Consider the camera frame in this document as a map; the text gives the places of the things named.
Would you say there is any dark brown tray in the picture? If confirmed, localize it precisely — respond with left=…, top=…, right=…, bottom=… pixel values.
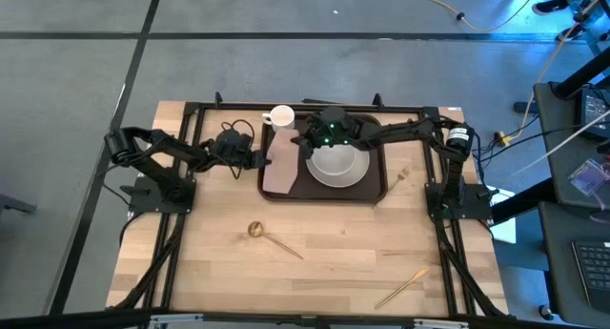
left=256, top=113, right=388, bottom=205

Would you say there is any black keyboard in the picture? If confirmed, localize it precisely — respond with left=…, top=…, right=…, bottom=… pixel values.
left=571, top=240, right=610, bottom=312

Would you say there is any person's foot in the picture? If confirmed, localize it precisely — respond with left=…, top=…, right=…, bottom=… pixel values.
left=531, top=0, right=573, bottom=16
left=555, top=24, right=588, bottom=43

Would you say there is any black crossbeam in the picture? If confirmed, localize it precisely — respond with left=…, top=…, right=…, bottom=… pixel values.
left=0, top=308, right=610, bottom=329

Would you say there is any black aluminium table frame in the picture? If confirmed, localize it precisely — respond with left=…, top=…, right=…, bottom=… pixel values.
left=107, top=91, right=510, bottom=320

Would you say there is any yellow floor cable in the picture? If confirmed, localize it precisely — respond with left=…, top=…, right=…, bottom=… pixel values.
left=390, top=0, right=544, bottom=34

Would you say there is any black stand leg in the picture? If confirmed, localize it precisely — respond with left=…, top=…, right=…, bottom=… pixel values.
left=490, top=177, right=559, bottom=225

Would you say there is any white mug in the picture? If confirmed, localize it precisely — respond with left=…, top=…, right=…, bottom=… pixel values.
left=261, top=104, right=296, bottom=133

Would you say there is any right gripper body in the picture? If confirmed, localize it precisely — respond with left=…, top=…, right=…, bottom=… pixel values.
left=302, top=121, right=335, bottom=152

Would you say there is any black pole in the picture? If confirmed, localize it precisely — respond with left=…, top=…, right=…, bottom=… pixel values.
left=552, top=46, right=610, bottom=100

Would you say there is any grey chair leg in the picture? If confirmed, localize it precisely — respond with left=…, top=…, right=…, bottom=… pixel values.
left=0, top=194, right=38, bottom=216

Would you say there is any beige napkin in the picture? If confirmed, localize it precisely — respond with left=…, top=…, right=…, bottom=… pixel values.
left=262, top=127, right=301, bottom=195

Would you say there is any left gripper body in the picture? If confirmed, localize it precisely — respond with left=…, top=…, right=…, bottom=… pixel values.
left=233, top=146, right=261, bottom=172

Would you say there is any white plate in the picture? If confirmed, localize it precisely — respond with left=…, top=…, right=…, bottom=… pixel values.
left=304, top=137, right=371, bottom=189

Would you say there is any white paper sheet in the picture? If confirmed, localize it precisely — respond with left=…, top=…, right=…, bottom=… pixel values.
left=489, top=190, right=519, bottom=245

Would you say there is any white cable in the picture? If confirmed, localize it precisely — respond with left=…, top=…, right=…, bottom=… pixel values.
left=512, top=112, right=610, bottom=176

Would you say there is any black side desk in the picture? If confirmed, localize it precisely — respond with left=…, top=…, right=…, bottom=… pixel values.
left=533, top=80, right=610, bottom=211
left=538, top=199, right=610, bottom=328

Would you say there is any black tablet device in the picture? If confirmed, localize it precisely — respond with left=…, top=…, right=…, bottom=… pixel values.
left=579, top=86, right=610, bottom=140

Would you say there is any beige cable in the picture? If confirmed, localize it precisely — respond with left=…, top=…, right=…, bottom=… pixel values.
left=518, top=0, right=610, bottom=137

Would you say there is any silver bracket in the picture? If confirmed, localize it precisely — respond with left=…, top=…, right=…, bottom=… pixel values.
left=148, top=313, right=205, bottom=329
left=413, top=318, right=471, bottom=329

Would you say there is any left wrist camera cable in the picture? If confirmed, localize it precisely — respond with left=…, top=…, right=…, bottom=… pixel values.
left=220, top=118, right=257, bottom=180

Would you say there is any gold spoon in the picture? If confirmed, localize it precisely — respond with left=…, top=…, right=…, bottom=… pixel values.
left=247, top=220, right=304, bottom=260

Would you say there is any black floor cable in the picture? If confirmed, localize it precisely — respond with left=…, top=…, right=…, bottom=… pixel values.
left=476, top=122, right=588, bottom=161

